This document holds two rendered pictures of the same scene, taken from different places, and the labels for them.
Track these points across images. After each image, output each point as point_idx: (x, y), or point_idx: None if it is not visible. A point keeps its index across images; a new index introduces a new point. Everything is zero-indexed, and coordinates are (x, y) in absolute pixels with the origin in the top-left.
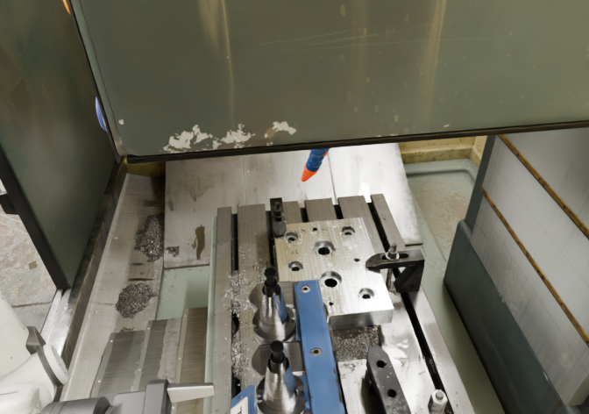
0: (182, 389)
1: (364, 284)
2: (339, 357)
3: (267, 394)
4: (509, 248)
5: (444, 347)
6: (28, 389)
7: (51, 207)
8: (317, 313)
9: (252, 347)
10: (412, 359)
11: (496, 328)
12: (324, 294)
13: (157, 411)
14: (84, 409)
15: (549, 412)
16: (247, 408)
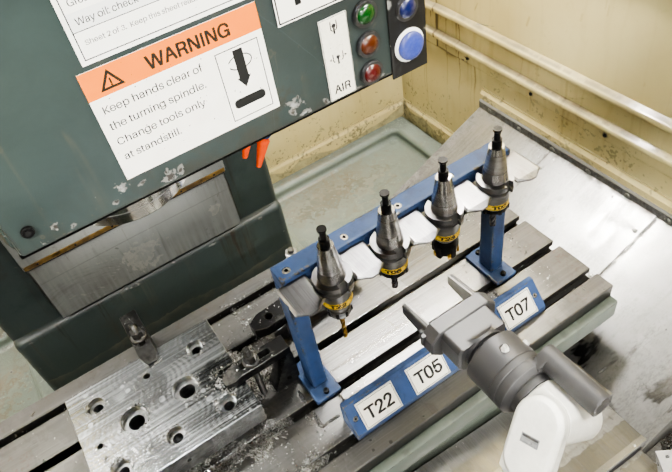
0: (422, 317)
1: (182, 354)
2: (263, 372)
3: (400, 231)
4: (106, 246)
5: (216, 300)
6: (512, 431)
7: None
8: (308, 251)
9: (288, 460)
10: (239, 318)
11: (157, 303)
12: (209, 383)
13: (452, 311)
14: (491, 348)
15: (235, 249)
16: (363, 398)
